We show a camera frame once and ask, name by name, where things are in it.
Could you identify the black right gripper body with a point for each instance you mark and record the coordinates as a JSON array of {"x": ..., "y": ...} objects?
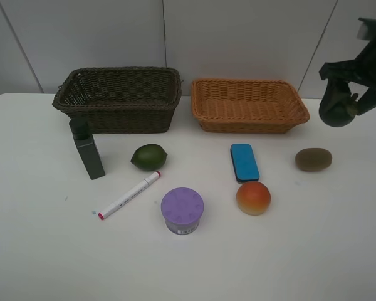
[{"x": 362, "y": 69}]

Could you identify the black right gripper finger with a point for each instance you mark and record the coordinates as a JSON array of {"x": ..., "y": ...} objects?
[
  {"x": 367, "y": 102},
  {"x": 337, "y": 92}
]

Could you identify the dark green avocado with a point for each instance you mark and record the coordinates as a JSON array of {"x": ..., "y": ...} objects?
[{"x": 339, "y": 116}]

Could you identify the brown kiwi fruit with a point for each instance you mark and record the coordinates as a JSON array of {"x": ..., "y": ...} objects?
[{"x": 313, "y": 159}]

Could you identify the blue whiteboard eraser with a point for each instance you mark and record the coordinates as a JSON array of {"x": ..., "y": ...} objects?
[{"x": 244, "y": 163}]

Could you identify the red orange peach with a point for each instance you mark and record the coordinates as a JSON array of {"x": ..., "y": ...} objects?
[{"x": 253, "y": 198}]

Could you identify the purple lidded round container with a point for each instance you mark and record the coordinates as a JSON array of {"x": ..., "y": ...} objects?
[{"x": 182, "y": 209}]

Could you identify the orange wicker basket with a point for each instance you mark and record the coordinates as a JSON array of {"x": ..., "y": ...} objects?
[{"x": 247, "y": 106}]

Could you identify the green lime fruit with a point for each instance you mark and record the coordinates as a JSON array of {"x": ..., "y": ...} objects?
[{"x": 150, "y": 157}]

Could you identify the dark brown wicker basket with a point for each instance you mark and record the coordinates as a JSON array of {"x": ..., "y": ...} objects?
[{"x": 121, "y": 100}]

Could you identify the dark green square bottle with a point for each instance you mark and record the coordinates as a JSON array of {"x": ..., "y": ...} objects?
[{"x": 86, "y": 147}]

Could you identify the white marker with red caps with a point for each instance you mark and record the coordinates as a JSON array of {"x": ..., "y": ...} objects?
[{"x": 128, "y": 196}]

